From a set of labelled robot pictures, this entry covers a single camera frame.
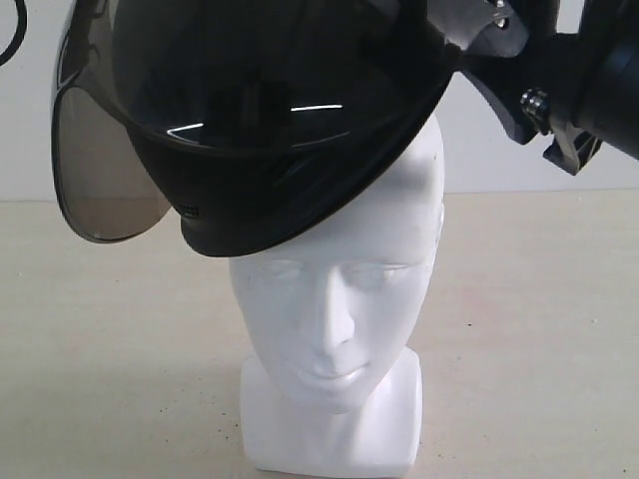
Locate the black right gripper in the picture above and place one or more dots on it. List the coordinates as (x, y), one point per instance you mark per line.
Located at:
(530, 76)

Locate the black helmet with tinted visor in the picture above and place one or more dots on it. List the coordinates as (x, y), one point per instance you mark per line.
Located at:
(253, 120)

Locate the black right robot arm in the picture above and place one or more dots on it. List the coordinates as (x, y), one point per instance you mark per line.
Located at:
(610, 109)

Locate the white mannequin head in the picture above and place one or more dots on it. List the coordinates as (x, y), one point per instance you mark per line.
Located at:
(332, 388)

